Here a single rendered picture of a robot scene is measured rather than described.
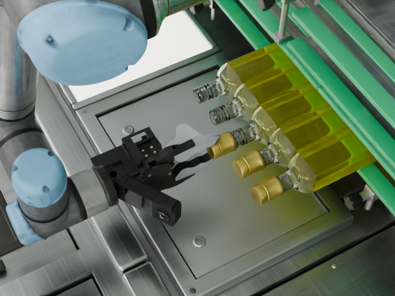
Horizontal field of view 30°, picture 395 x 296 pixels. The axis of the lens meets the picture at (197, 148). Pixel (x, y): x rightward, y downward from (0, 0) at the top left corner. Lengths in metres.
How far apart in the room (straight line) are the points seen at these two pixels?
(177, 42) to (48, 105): 0.31
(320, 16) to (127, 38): 0.60
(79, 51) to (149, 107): 0.75
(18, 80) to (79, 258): 0.41
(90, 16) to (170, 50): 0.87
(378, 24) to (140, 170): 0.46
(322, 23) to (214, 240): 0.42
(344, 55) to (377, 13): 0.10
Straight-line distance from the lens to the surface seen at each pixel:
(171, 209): 1.17
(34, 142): 1.11
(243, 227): 1.32
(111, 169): 1.22
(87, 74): 0.77
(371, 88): 1.19
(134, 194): 1.19
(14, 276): 1.35
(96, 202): 1.18
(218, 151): 1.24
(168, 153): 1.19
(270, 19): 1.41
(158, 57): 1.56
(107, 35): 0.73
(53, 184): 1.06
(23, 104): 1.08
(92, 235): 1.34
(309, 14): 1.29
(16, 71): 1.01
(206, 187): 1.36
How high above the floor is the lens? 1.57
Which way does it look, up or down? 17 degrees down
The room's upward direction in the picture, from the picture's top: 114 degrees counter-clockwise
